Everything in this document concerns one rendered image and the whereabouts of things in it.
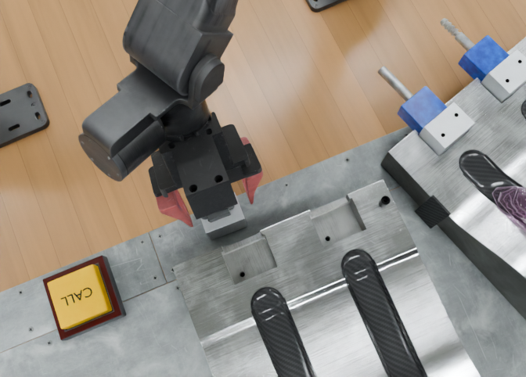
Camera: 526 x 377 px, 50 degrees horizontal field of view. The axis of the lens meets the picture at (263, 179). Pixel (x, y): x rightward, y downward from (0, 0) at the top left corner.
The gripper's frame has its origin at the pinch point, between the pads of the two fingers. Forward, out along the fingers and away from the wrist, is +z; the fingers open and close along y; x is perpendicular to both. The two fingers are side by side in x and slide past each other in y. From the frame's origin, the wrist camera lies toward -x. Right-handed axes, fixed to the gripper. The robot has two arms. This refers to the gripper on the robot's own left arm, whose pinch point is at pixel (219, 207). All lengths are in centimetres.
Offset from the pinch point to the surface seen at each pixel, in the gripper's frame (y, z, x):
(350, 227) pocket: 13.6, 2.6, -8.1
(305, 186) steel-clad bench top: 11.5, 4.1, 1.9
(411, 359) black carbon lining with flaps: 13.7, 9.0, -22.6
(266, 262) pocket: 3.0, 2.7, -8.3
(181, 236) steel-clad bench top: -6.0, 4.3, 1.6
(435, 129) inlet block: 27.4, -2.5, -3.0
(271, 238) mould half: 4.3, -0.6, -7.9
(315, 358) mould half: 4.1, 6.7, -19.6
